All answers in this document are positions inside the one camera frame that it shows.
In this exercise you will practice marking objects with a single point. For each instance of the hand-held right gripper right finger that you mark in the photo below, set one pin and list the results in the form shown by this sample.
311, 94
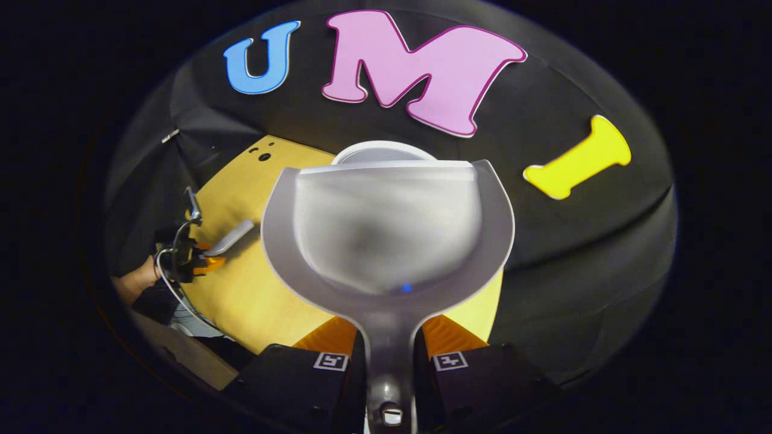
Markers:
482, 386

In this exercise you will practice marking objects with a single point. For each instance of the grey dustpan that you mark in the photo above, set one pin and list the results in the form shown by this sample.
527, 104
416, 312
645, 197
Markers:
386, 229

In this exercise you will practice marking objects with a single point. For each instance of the yellow wooden desktop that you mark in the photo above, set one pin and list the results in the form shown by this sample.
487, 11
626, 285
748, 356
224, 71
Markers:
253, 289

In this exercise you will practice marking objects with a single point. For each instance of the black backdrop cloth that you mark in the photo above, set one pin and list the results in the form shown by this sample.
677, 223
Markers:
543, 253

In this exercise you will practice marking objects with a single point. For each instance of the grey ribbed garbage bin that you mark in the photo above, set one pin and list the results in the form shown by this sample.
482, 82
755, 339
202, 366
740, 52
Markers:
383, 150

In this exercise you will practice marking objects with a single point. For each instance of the tan board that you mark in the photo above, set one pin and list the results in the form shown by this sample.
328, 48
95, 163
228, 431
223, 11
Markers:
193, 355

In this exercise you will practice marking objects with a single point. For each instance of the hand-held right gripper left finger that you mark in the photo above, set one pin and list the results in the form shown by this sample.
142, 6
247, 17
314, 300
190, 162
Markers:
301, 392

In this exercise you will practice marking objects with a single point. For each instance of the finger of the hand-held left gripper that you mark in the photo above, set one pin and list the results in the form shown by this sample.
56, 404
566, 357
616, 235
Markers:
212, 264
205, 246

